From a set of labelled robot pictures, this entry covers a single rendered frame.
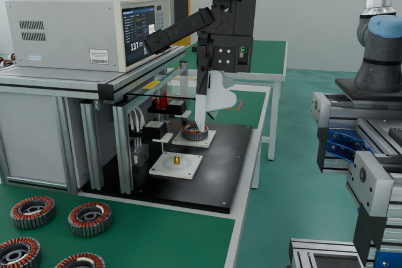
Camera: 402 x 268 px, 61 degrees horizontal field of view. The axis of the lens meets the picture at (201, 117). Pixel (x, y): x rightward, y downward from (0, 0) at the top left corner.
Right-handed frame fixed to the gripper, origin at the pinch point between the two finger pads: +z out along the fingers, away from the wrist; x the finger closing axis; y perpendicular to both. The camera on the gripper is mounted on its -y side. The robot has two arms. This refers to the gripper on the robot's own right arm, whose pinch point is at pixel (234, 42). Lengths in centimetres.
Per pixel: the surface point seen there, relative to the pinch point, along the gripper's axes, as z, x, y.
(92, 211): 38, -63, -38
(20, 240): 37, -78, -49
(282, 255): 115, 10, 30
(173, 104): 23.2, -12.3, -23.5
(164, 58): 4.1, -15.5, -25.7
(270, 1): 0, 492, 57
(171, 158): 37, -32, -21
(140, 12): -12.7, -27.3, -30.3
